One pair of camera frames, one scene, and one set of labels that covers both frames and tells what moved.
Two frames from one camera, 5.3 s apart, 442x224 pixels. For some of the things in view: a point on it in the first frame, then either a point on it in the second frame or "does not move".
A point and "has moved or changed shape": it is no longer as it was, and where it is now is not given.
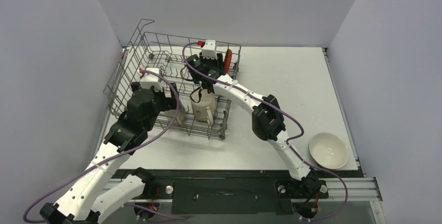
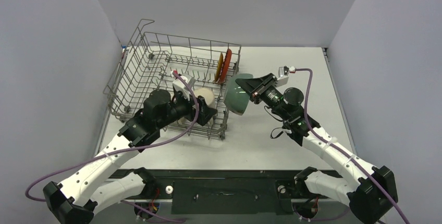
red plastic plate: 228,61 does not move
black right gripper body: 217,63 → 259,88
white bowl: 328,151 has moved or changed shape
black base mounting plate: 270,191 does not move
